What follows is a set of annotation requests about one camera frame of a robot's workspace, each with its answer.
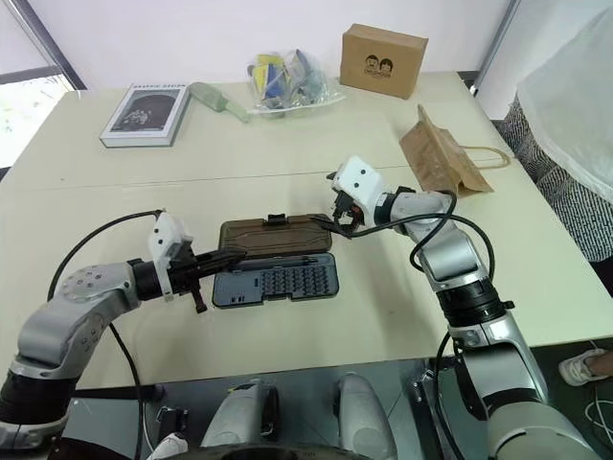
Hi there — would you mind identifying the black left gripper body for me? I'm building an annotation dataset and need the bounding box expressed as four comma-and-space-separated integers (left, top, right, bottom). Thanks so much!
165, 241, 210, 315

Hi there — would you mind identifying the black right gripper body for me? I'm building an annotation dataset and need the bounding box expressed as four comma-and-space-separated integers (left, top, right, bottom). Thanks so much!
329, 189, 371, 232

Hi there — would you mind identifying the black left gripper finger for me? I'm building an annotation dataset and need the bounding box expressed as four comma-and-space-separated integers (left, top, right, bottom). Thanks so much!
201, 248, 249, 265
193, 259, 241, 280

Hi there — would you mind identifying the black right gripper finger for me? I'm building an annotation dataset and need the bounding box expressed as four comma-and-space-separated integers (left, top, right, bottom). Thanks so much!
309, 217, 354, 240

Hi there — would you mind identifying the slim dark screwdriver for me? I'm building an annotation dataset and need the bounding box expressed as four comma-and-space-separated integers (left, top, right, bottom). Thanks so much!
267, 255, 320, 266

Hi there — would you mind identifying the brown lidded screwdriver bit case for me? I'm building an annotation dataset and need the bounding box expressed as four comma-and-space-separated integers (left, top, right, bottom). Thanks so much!
212, 214, 342, 310

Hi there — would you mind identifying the brown paper bag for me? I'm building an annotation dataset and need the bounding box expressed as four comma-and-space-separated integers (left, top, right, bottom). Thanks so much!
398, 103, 512, 198

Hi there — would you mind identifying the clear plastic bag of items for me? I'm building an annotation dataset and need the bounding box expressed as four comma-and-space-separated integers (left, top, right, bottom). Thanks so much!
245, 46, 347, 122

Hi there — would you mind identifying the silver rounded robot leg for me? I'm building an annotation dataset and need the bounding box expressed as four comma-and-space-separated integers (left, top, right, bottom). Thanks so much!
199, 379, 281, 450
332, 372, 399, 460

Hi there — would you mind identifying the brown cardboard box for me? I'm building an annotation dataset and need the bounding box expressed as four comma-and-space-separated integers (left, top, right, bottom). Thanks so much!
338, 22, 430, 101

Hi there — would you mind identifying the grey hardcover book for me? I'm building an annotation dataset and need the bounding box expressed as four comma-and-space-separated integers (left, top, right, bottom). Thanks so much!
99, 82, 192, 149

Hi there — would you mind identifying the person in white top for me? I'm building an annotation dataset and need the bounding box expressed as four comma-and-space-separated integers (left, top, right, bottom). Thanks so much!
496, 0, 613, 264

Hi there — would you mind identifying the white sneaker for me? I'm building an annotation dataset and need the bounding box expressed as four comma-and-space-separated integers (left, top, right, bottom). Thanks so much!
557, 348, 610, 387

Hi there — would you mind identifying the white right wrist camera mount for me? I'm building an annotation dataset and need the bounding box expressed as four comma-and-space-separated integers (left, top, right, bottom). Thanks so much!
327, 155, 386, 226

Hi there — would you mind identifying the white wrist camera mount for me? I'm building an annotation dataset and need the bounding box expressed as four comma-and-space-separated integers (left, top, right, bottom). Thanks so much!
146, 212, 195, 302
327, 155, 386, 226

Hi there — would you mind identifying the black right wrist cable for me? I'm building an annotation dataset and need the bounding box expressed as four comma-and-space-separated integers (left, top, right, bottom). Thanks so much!
349, 190, 500, 288

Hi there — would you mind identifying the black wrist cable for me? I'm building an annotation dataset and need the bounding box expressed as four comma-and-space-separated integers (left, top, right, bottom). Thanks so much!
46, 206, 167, 291
349, 190, 500, 288

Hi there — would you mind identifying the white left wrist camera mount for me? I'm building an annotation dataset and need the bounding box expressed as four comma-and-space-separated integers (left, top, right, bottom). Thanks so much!
146, 212, 195, 302

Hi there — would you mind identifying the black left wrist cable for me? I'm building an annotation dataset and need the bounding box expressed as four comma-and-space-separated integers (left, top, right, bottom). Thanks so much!
46, 206, 167, 291

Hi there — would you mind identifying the black left body cable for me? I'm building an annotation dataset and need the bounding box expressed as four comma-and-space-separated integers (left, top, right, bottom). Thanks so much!
107, 323, 147, 460

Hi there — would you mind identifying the black body cable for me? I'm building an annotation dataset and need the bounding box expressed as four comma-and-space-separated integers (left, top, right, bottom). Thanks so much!
432, 330, 462, 460
107, 323, 147, 460

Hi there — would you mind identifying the black right body cable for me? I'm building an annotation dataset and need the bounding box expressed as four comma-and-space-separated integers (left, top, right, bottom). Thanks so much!
432, 330, 462, 460

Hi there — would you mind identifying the grey door frame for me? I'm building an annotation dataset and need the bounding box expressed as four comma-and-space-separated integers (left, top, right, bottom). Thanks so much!
470, 0, 524, 97

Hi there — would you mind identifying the dark window frame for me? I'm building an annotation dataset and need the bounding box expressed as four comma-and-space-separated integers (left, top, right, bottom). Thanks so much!
0, 0, 88, 93

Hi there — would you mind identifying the white floor cable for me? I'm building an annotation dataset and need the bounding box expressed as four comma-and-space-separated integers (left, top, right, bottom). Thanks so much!
584, 338, 613, 445

